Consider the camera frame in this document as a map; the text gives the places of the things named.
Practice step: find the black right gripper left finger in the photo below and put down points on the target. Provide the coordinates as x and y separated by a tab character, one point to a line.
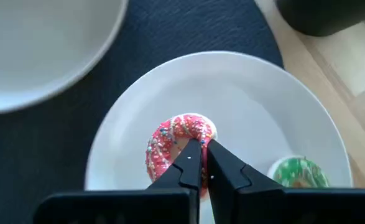
182	186

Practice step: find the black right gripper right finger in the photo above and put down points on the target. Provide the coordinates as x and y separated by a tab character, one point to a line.
232	193

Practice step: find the small pink sprinkled donut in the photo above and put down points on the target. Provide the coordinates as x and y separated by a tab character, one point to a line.
166	140

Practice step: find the small green frosted donut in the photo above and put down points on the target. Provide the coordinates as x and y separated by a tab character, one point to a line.
297	174

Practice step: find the small white plate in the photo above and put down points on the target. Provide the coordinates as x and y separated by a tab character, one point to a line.
232	99

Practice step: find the dark woven round placemat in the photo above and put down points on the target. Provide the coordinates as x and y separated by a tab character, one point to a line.
185	28

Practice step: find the large beige plate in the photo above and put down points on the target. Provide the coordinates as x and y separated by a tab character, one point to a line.
39	46

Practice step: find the black plant pot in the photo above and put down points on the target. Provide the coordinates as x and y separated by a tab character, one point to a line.
325	15

